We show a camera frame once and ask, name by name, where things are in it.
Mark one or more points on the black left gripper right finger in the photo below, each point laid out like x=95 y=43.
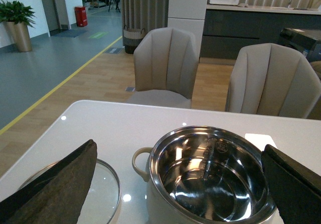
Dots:
x=295 y=189

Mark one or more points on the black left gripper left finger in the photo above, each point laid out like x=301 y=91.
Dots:
x=57 y=195

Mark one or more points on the glass pot lid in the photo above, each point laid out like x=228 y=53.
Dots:
x=103 y=198

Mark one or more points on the white electric cooking pot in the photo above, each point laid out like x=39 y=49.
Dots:
x=204 y=174

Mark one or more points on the beige chair right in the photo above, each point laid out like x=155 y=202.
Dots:
x=272 y=80

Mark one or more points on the beige chair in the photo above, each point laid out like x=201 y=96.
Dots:
x=272 y=80
x=165 y=67

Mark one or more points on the brown leather sofa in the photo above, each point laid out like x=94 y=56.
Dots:
x=316 y=65

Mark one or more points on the blue floor mat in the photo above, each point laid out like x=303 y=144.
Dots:
x=72 y=33

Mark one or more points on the beige chair left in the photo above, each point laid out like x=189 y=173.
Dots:
x=165 y=67

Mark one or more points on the woven laundry basket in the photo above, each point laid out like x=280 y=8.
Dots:
x=132 y=38

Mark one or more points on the dark kitchen counter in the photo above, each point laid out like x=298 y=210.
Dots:
x=228 y=29

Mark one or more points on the potted green plant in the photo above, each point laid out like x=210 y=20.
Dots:
x=17 y=17

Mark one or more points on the red fire extinguisher box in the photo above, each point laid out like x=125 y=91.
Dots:
x=81 y=16

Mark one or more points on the grey curtain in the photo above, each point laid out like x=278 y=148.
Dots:
x=144 y=14

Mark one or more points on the white tall cabinet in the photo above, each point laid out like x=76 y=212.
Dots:
x=188 y=15

